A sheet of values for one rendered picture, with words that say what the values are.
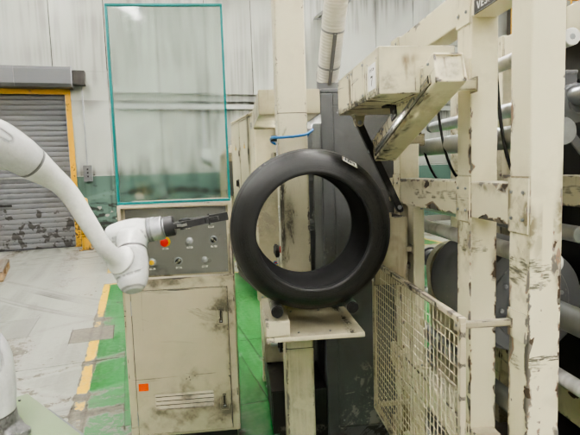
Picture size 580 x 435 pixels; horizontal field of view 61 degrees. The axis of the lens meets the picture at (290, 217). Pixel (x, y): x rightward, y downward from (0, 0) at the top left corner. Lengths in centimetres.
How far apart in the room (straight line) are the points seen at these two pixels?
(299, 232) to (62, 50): 936
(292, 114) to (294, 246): 57
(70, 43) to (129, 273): 958
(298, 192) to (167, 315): 93
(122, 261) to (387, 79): 104
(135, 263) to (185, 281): 81
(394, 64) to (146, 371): 188
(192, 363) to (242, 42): 939
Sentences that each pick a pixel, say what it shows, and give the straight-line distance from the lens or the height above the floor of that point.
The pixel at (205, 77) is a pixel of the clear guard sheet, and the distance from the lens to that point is 254.
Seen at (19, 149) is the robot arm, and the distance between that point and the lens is 155.
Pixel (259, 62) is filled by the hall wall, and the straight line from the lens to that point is 1140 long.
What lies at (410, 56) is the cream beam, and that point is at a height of 175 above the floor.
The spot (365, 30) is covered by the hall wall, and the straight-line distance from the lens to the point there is 1247.
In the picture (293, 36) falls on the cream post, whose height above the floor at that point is 197.
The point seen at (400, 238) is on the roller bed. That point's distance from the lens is 219.
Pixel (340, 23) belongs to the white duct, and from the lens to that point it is 263.
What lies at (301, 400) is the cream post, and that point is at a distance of 238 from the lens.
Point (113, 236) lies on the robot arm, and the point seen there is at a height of 120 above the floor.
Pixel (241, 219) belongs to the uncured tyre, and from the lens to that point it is 175.
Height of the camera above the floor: 142
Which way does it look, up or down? 6 degrees down
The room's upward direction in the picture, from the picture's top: 2 degrees counter-clockwise
